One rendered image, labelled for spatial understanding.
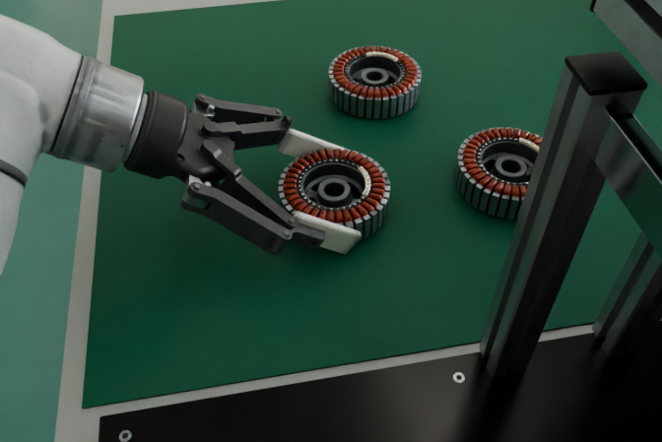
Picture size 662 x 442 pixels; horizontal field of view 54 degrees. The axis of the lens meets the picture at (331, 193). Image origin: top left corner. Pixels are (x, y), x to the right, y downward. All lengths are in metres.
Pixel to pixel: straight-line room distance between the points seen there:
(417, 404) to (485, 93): 0.44
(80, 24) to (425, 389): 2.19
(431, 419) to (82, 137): 0.35
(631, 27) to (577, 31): 0.66
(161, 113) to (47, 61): 0.10
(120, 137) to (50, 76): 0.07
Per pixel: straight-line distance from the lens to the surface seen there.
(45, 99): 0.56
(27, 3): 2.77
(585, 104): 0.35
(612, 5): 0.36
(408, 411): 0.53
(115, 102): 0.57
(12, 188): 0.55
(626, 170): 0.35
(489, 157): 0.73
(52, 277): 1.70
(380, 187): 0.65
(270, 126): 0.67
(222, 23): 0.97
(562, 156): 0.38
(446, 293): 0.62
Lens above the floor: 1.25
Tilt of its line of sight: 46 degrees down
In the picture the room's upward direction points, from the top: straight up
